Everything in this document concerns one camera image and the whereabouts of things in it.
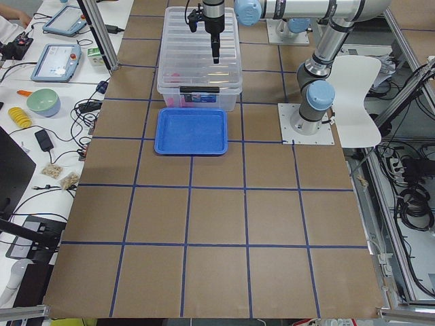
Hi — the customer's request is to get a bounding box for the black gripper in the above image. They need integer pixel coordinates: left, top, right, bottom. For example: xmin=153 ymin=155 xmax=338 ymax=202
xmin=203 ymin=0 xmax=225 ymax=64

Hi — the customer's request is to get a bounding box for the clear plastic box lid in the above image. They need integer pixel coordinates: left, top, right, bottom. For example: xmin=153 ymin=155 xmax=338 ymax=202
xmin=157 ymin=6 xmax=243 ymax=94

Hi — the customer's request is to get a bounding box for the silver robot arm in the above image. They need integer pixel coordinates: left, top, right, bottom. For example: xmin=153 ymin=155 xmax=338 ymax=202
xmin=234 ymin=1 xmax=391 ymax=135

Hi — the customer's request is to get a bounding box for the clear plastic storage box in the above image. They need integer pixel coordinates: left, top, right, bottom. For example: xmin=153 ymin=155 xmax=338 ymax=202
xmin=156 ymin=7 xmax=244 ymax=113

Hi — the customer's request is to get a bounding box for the blue plastic tray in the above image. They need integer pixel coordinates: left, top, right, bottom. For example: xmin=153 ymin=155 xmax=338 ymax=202
xmin=154 ymin=108 xmax=228 ymax=156

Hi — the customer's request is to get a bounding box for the green white carton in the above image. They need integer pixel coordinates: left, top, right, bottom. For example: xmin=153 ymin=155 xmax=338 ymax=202
xmin=86 ymin=48 xmax=105 ymax=67

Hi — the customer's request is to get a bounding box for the white chair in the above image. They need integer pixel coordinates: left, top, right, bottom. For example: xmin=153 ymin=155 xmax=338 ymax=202
xmin=327 ymin=55 xmax=381 ymax=148

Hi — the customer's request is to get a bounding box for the far teach pendant tablet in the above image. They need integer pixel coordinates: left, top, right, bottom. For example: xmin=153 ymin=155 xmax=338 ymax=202
xmin=42 ymin=5 xmax=87 ymax=37

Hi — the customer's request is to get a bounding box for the teach pendant tablet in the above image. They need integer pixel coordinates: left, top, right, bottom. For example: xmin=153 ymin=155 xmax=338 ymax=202
xmin=42 ymin=5 xmax=87 ymax=37
xmin=31 ymin=43 xmax=82 ymax=82

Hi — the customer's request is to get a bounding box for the near teach pendant tablet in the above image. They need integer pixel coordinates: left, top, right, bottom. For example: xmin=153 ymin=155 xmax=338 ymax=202
xmin=31 ymin=43 xmax=82 ymax=82

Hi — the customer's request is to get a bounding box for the green bowl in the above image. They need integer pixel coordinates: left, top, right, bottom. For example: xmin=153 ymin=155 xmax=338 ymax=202
xmin=27 ymin=88 xmax=60 ymax=117

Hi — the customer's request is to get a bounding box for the black power adapter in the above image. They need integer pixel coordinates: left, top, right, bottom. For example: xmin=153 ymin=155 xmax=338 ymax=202
xmin=35 ymin=130 xmax=54 ymax=152

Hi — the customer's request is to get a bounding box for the snack bag right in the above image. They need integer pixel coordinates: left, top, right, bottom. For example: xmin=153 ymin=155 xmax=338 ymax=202
xmin=59 ymin=172 xmax=80 ymax=190

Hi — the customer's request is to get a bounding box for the snack bag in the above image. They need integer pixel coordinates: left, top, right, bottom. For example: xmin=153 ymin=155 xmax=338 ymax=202
xmin=59 ymin=172 xmax=80 ymax=190
xmin=41 ymin=163 xmax=63 ymax=179

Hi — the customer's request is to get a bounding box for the snack bag left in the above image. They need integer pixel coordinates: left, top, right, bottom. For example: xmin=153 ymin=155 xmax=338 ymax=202
xmin=41 ymin=163 xmax=63 ymax=179

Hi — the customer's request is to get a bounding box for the yellow ridged toy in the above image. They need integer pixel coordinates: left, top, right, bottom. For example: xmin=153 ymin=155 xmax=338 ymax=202
xmin=7 ymin=107 xmax=33 ymax=128

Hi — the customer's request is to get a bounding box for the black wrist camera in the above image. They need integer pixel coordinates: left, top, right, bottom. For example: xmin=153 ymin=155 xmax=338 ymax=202
xmin=187 ymin=8 xmax=203 ymax=33

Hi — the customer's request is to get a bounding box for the aluminium frame post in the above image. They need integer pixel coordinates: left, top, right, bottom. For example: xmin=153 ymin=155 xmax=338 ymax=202
xmin=77 ymin=0 xmax=119 ymax=71

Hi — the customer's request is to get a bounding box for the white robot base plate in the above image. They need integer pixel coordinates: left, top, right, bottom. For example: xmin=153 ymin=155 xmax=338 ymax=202
xmin=278 ymin=103 xmax=334 ymax=145

